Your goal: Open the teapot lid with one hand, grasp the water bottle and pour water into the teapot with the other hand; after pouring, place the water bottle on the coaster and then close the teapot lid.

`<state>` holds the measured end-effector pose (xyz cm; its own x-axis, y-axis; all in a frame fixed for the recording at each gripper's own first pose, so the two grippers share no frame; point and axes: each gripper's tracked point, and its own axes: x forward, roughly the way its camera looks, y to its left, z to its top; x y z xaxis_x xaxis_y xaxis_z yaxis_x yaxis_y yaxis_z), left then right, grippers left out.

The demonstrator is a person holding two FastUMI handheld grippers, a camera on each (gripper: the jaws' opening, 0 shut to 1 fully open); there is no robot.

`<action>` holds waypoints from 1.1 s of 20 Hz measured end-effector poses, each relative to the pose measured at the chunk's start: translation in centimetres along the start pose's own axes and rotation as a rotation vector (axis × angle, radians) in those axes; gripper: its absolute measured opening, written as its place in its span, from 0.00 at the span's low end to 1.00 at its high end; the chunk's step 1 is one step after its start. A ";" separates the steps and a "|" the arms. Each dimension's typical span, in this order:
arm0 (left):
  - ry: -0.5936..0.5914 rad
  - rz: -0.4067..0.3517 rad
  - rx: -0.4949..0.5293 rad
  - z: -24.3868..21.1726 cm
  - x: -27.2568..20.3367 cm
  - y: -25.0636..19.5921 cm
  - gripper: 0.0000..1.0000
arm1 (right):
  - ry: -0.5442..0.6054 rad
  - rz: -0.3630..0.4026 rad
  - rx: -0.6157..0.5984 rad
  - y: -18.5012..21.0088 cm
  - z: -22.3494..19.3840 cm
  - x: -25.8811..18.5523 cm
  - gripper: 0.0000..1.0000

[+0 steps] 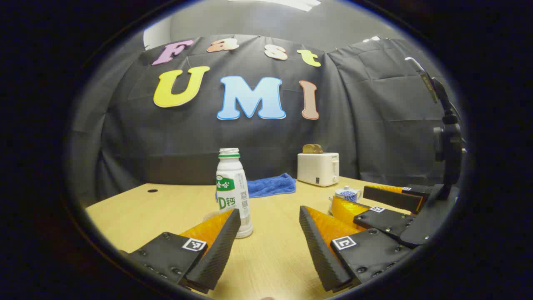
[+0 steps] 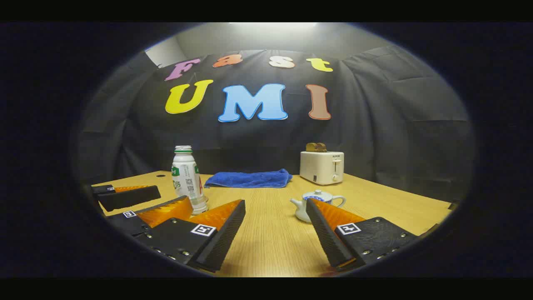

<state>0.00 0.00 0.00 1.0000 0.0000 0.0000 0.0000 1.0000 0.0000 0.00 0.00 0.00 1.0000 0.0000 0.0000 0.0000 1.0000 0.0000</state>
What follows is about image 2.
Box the black backdrop cloth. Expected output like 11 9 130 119
75 44 476 203

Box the white blue-patterned teacup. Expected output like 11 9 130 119
290 195 346 223

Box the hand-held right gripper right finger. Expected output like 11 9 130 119
306 198 417 273

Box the blue towel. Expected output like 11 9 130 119
204 168 293 189

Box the white toaster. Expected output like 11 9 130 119
299 151 345 186

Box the white water bottle green label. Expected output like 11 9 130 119
172 145 208 215

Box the ceiling light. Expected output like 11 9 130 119
230 22 318 29

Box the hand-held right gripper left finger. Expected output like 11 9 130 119
137 199 247 273

